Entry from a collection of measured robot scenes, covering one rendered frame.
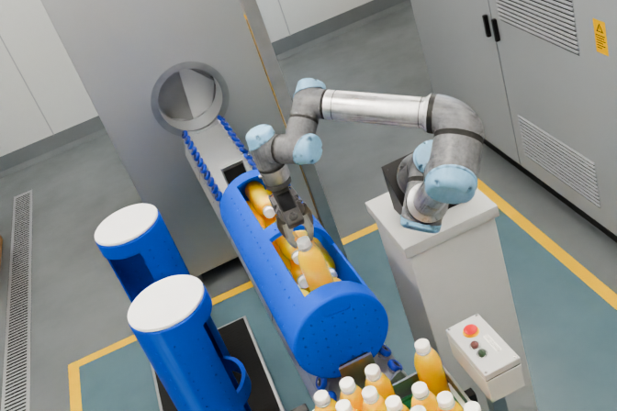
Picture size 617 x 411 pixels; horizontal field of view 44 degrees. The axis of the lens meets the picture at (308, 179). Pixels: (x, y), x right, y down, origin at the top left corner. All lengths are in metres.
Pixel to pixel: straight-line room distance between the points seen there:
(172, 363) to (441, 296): 0.93
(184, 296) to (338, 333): 0.71
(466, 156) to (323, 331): 0.67
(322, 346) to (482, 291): 0.63
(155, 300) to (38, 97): 4.52
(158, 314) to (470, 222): 1.08
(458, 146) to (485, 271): 0.81
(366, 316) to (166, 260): 1.29
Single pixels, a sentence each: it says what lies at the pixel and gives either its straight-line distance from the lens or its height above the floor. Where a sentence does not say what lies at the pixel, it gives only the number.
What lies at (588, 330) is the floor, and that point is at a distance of 3.60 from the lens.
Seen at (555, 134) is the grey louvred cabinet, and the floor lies 0.49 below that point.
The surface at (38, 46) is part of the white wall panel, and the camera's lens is 6.95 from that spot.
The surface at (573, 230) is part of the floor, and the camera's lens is 4.13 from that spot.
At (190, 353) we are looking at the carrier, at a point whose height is 0.90.
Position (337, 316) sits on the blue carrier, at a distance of 2.14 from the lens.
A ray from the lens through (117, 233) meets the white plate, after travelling 3.24.
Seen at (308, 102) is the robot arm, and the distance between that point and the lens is 1.93.
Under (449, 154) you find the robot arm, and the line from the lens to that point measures 1.78.
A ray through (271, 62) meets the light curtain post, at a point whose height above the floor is 1.37.
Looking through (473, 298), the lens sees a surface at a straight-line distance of 2.56.
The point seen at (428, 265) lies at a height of 1.04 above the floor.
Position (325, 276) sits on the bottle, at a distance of 2.16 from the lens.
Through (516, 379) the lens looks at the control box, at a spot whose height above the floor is 1.04.
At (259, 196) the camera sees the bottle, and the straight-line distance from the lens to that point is 2.72.
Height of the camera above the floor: 2.54
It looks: 30 degrees down
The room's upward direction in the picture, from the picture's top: 20 degrees counter-clockwise
